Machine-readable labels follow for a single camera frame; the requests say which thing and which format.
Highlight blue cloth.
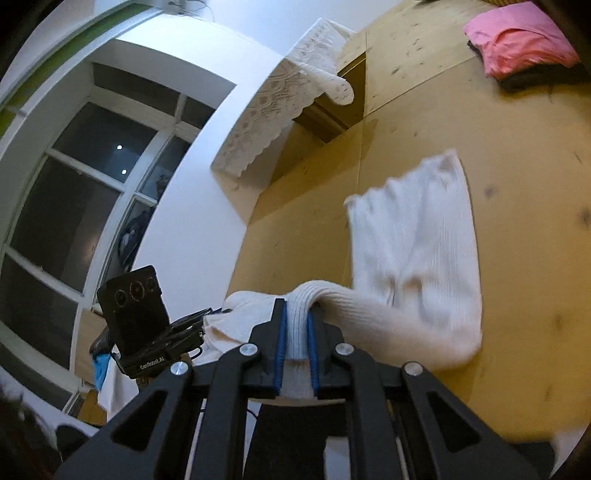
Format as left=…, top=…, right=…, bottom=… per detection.
left=91, top=353, right=114, bottom=392

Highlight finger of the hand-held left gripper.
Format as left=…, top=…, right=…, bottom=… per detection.
left=166, top=308, right=213, bottom=332

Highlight white knitted sweater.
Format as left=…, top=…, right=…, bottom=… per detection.
left=201, top=148, right=484, bottom=400

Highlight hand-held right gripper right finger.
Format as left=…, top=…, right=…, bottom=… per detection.
left=307, top=307, right=541, bottom=480

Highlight white framed window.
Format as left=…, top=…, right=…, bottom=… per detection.
left=0, top=62, right=218, bottom=374

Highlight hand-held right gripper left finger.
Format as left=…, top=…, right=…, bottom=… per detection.
left=53, top=298, right=289, bottom=480

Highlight white lace cloth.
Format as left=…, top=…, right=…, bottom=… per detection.
left=211, top=18, right=356, bottom=178

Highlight white hanging cloth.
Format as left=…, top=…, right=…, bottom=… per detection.
left=97, top=357, right=140, bottom=422

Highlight black folded cloth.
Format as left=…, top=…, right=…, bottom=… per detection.
left=467, top=39, right=585, bottom=93

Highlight pink folded cloth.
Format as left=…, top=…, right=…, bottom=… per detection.
left=463, top=6, right=580, bottom=81

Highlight person's legs in black pants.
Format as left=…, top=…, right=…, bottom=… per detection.
left=242, top=399, right=329, bottom=480

